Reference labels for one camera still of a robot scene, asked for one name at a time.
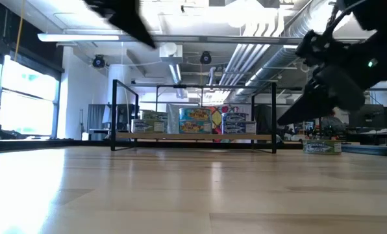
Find person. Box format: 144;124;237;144
321;110;345;133

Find wooden shelf black metal frame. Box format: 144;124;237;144
110;79;278;154

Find gold-lid seafood can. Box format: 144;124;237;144
139;110;169;121
303;139;343;155

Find large bright window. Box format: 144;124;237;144
0;55;62;137

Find silver ventilation duct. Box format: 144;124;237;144
232;0;337;101

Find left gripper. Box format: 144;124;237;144
82;0;157;49

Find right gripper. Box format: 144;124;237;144
277;31;369;125

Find grey cabinet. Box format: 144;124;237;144
87;103;109;133

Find white ceiling light bar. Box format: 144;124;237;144
36;32;123;43

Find black widescreen monitor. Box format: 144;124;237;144
347;103;387;130

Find cluttered office desk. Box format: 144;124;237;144
305;125;387;146

